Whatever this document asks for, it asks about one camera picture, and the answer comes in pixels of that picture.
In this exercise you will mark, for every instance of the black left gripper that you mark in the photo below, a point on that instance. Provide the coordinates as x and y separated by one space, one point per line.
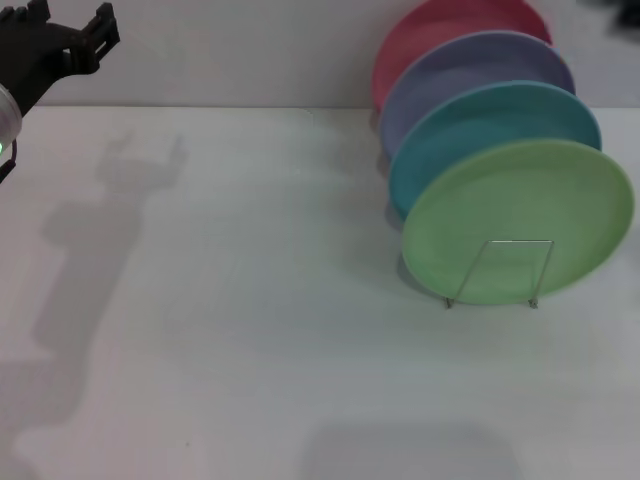
30 60

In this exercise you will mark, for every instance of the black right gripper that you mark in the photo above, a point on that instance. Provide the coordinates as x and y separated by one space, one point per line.
630 10

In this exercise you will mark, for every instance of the green plastic plate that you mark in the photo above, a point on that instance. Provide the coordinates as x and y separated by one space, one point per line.
520 215

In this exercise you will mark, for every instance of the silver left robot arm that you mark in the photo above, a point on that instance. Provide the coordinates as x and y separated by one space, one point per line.
7 117

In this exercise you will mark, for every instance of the purple plastic plate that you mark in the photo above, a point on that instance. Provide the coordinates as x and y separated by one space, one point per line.
470 65

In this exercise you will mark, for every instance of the light blue plastic plate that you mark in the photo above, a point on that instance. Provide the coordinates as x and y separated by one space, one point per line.
475 120

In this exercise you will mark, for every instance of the pink plastic plate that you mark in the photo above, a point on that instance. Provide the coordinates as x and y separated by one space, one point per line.
430 30

